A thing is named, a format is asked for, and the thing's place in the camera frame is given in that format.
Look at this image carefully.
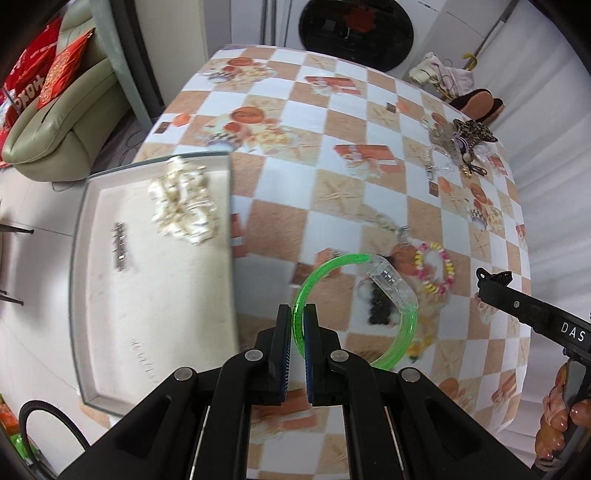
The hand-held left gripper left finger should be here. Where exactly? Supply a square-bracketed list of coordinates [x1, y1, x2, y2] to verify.
[58, 305, 294, 480]

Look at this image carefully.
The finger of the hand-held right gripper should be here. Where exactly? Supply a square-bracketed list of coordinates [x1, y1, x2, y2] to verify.
[475, 268, 532, 321]

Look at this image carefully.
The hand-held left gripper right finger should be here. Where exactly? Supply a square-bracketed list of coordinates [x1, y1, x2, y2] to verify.
[302, 305, 539, 480]

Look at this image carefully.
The black bead bracelet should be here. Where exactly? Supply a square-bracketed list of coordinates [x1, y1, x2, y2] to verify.
[355, 281, 399, 326]

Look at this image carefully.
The green translucent bracelet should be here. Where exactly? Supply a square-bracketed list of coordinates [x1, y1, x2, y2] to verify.
[292, 253, 420, 370]

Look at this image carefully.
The glass-rimmed white tray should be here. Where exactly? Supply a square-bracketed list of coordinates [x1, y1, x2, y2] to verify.
[68, 151, 241, 418]

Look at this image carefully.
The person's right hand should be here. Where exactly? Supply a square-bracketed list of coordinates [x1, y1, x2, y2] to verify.
[536, 364, 591, 462]

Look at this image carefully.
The leopard print bow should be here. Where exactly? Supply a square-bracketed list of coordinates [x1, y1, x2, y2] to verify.
[452, 117, 499, 145]

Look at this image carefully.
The dark slipper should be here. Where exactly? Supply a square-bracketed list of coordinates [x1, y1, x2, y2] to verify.
[450, 88, 506, 125]

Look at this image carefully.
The silver bar hair clip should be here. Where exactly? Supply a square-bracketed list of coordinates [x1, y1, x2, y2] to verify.
[112, 222, 131, 274]

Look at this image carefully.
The pink cloth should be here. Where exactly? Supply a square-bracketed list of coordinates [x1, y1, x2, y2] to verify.
[409, 51, 476, 100]

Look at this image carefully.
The checkered printed tablecloth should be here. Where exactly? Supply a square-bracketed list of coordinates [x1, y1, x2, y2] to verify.
[76, 44, 532, 480]

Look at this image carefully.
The black round washer door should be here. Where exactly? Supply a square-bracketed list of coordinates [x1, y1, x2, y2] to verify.
[299, 0, 413, 71]

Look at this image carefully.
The beige leather sofa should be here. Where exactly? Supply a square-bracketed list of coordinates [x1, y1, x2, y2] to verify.
[2, 0, 127, 181]

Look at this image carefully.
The white washing machine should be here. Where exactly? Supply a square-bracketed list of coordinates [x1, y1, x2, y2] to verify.
[259, 0, 439, 72]

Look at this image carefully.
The red patterned cushion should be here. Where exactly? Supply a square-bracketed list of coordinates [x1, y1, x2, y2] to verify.
[36, 27, 97, 110]

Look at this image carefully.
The colourful bead bracelet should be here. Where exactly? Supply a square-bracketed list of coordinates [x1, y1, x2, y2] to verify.
[413, 241, 455, 296]

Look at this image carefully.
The clear bead chain with clasp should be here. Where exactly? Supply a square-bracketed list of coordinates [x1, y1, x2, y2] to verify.
[422, 147, 463, 182]

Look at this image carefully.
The yellow hooked handle pole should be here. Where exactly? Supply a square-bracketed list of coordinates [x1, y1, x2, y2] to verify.
[462, 14, 505, 73]

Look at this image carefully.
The black cable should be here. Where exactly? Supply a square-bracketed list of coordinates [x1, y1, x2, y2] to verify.
[18, 399, 93, 464]

